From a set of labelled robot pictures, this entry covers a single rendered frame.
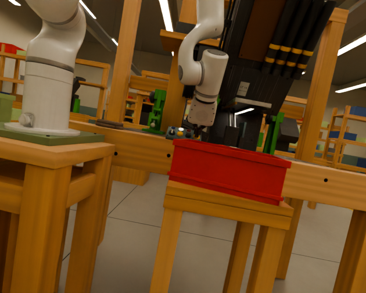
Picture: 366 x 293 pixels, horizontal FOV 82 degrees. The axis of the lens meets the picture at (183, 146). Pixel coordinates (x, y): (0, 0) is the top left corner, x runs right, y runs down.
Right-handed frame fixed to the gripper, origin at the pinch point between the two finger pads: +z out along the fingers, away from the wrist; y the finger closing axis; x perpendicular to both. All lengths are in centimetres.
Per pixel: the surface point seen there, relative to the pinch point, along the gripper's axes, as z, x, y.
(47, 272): 12, -55, -33
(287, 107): 15, 73, 67
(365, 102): 319, 989, 878
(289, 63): -26, 28, 35
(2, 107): -1, -10, -73
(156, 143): 6.1, -4.9, -15.8
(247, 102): -10.5, 13.4, 19.2
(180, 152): -10.5, -26.8, -5.4
